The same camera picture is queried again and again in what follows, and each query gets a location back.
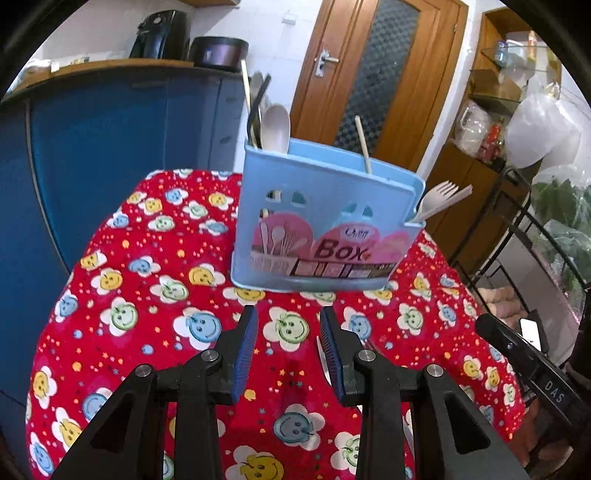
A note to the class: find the wooden shelf cabinet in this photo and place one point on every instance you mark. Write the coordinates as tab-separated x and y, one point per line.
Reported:
461	184

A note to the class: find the blue base cabinet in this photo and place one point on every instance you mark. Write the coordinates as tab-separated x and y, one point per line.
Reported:
115	138

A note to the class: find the dark rice cooker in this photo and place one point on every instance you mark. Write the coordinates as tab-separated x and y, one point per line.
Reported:
219	53

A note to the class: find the beige root vegetables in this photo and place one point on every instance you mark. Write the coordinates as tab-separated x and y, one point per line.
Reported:
501	300

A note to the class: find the metal table knife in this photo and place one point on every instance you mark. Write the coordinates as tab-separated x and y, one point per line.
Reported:
323	364

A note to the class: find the bag of green vegetables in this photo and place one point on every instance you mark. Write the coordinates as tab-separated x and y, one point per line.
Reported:
561	207

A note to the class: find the wooden door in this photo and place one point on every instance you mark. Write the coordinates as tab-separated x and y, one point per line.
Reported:
323	115

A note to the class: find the light blue utensil holder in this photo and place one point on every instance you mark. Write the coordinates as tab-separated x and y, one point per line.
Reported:
323	198

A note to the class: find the beige plastic fork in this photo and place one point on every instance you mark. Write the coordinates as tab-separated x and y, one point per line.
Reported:
438	198

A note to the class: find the white light switch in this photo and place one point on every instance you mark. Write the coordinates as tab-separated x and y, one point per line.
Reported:
289	18

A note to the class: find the wooden chopstick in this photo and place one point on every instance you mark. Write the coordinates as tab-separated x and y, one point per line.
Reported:
363	147
246	92

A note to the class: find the black chopstick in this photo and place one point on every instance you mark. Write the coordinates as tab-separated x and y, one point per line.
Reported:
257	108

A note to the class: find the black air fryer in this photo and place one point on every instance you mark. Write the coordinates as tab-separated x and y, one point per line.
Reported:
159	34

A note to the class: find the red printed blanket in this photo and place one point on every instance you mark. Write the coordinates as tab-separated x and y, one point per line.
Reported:
138	323

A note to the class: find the beige plastic spoon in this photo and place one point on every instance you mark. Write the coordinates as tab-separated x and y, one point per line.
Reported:
276	129

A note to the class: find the person's right hand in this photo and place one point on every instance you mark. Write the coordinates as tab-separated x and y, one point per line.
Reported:
549	443

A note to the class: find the red bottles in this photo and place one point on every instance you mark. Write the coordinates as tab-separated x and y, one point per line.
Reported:
491	141

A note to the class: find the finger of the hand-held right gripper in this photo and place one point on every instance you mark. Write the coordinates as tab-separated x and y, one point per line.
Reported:
498	334

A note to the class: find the large white plastic bag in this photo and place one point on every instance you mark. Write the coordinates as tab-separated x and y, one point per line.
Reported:
545	129

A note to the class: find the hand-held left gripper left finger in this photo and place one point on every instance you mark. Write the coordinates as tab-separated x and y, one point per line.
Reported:
244	355

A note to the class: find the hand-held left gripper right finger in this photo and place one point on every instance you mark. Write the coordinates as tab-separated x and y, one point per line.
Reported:
330	355

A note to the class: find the white cloth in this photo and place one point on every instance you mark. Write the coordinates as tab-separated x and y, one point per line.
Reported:
39	68

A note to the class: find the black metal rack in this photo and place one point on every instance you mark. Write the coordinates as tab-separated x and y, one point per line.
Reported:
508	217

